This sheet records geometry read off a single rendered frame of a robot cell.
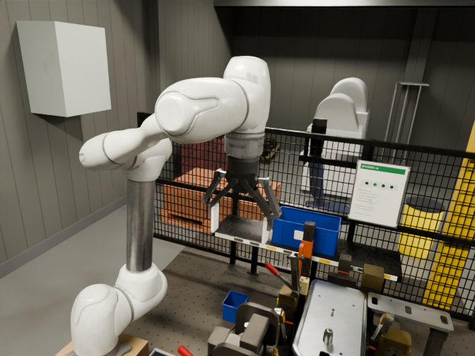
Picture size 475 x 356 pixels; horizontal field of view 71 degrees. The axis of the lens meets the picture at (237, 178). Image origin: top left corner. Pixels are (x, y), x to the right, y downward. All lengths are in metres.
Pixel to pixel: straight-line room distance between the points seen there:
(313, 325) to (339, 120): 3.77
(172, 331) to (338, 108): 3.78
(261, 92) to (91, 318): 0.96
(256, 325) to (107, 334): 0.58
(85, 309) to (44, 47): 2.36
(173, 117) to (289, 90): 6.81
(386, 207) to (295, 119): 5.78
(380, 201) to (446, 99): 5.75
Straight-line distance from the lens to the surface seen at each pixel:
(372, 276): 1.53
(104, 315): 1.32
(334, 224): 1.74
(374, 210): 1.73
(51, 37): 3.17
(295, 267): 1.26
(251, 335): 0.97
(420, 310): 1.53
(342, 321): 1.36
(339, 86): 5.81
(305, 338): 1.26
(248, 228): 1.78
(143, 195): 1.24
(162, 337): 1.66
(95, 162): 1.09
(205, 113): 0.55
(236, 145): 0.72
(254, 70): 0.70
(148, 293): 1.42
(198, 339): 1.64
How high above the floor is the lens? 1.87
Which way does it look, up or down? 20 degrees down
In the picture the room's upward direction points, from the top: 3 degrees clockwise
